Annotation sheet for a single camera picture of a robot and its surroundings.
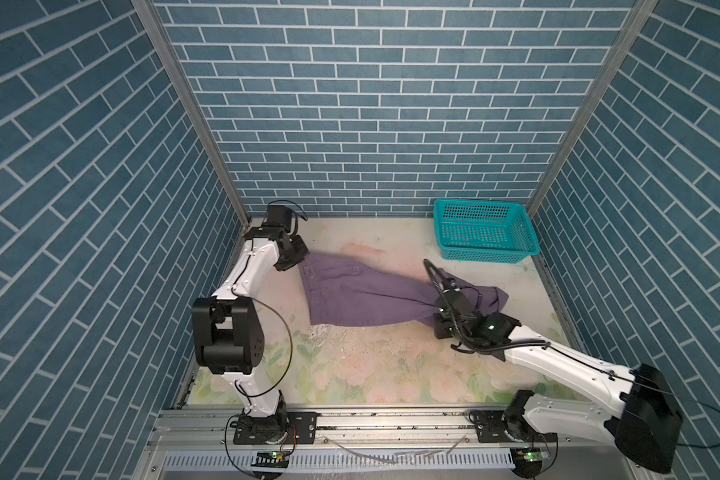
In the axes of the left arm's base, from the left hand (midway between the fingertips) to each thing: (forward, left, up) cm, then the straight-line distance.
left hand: (303, 253), depth 91 cm
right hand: (-19, -38, -3) cm, 43 cm away
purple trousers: (-9, -12, -9) cm, 17 cm away
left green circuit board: (-50, +4, -18) cm, 53 cm away
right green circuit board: (-51, -59, -15) cm, 80 cm away
